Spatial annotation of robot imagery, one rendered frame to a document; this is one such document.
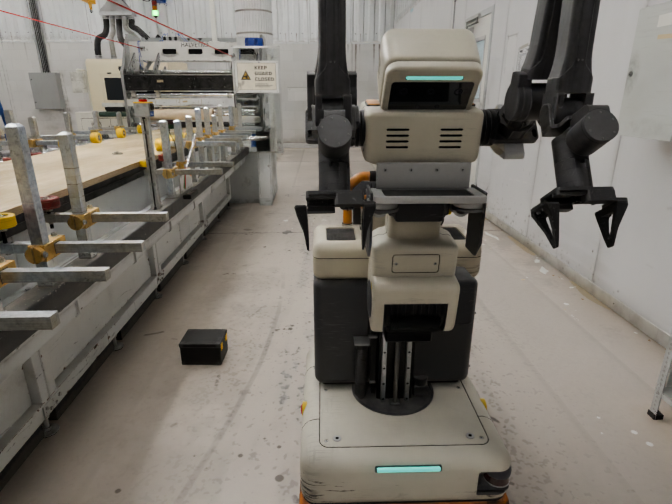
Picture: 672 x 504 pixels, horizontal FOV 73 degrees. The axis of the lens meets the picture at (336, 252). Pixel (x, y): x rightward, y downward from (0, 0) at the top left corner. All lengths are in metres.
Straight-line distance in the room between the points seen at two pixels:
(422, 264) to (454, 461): 0.59
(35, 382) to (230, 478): 0.80
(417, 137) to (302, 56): 10.67
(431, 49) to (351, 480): 1.14
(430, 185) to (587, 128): 0.39
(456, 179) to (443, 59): 0.27
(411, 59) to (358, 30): 10.78
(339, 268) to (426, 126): 0.56
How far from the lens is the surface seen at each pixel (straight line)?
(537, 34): 1.07
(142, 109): 2.42
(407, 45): 1.07
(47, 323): 1.10
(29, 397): 2.07
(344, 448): 1.43
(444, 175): 1.10
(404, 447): 1.45
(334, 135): 0.76
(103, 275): 1.30
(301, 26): 11.82
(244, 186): 5.66
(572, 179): 0.90
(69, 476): 1.98
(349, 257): 1.42
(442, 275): 1.21
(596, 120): 0.87
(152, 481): 1.85
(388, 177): 1.08
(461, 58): 1.06
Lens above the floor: 1.25
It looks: 19 degrees down
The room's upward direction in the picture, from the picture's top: straight up
